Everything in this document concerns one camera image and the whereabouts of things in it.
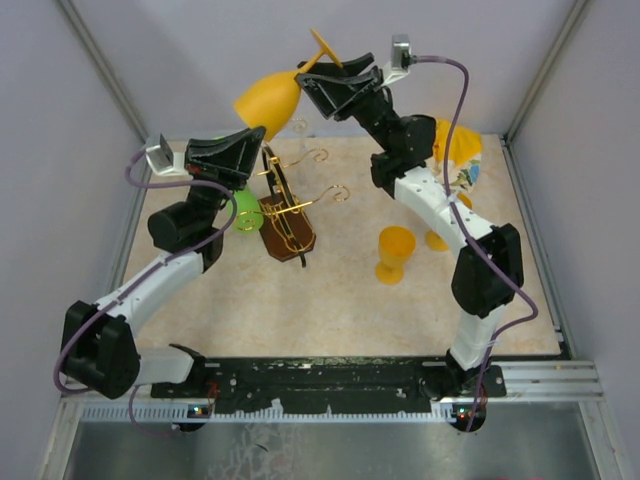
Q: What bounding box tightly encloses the gold wire wine glass rack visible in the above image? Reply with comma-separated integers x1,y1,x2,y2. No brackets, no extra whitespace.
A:
254,142,329,268

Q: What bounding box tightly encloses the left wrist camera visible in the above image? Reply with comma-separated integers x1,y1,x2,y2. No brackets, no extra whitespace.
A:
144,134,187,177

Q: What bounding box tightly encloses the green wine glass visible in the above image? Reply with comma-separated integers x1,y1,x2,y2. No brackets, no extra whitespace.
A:
232,188,264,234

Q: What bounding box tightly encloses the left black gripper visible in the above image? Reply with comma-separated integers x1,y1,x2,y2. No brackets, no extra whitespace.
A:
186,125,268,231

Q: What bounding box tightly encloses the yellow patterned cloth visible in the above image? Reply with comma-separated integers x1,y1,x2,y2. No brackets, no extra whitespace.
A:
427,119,483,192

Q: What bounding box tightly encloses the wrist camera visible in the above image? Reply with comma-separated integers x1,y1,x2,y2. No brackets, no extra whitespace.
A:
382,34,412,86
144,134,187,177

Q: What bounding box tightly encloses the clear wine glass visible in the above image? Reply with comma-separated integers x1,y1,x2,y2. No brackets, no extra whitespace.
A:
291,118,308,152

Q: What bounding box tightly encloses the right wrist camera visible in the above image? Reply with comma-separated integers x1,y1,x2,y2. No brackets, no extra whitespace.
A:
382,34,412,86

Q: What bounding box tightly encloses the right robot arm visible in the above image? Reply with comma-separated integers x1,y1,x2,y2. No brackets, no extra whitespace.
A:
295,52,524,398

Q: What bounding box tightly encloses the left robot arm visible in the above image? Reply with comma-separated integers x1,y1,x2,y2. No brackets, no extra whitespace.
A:
53,127,266,399

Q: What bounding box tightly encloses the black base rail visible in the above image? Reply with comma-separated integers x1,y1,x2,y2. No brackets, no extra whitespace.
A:
151,356,506,431

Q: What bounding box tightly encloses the orange wine glass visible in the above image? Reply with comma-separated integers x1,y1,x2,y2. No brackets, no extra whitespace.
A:
424,192,474,252
375,226,416,285
233,28,343,143

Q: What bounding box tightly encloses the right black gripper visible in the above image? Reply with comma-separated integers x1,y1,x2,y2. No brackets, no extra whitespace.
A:
294,55,398,154

